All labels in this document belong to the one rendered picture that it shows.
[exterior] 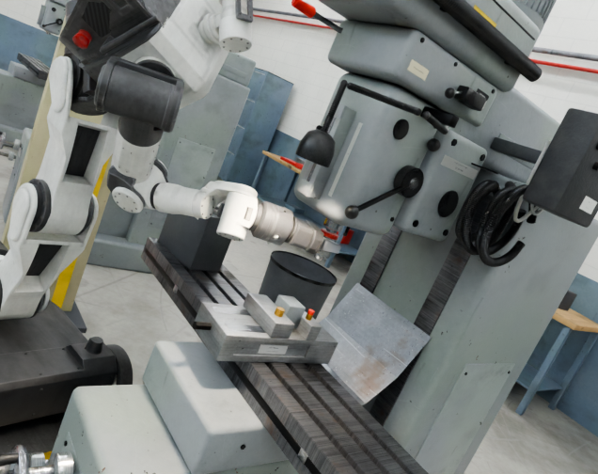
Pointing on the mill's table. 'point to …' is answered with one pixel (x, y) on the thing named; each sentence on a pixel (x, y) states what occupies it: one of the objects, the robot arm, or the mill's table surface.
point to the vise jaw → (265, 308)
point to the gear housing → (409, 65)
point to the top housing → (452, 30)
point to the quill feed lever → (409, 183)
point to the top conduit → (491, 37)
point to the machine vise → (322, 339)
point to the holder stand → (195, 241)
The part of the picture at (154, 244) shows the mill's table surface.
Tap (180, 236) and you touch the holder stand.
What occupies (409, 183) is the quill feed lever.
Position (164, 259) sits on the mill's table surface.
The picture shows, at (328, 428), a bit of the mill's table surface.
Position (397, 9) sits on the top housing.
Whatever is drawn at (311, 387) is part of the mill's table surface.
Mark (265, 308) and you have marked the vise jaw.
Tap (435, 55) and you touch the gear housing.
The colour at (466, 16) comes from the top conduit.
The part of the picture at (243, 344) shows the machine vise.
